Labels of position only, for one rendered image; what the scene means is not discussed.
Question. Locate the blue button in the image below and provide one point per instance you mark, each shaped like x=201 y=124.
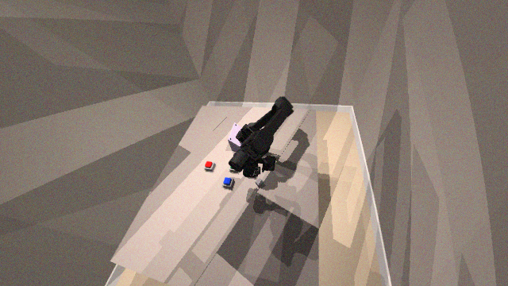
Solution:
x=228 y=182

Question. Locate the red button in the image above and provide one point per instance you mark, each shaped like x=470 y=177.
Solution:
x=209 y=166

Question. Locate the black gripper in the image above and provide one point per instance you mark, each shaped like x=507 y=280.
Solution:
x=268 y=163

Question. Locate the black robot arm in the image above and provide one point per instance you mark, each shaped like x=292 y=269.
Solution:
x=256 y=140

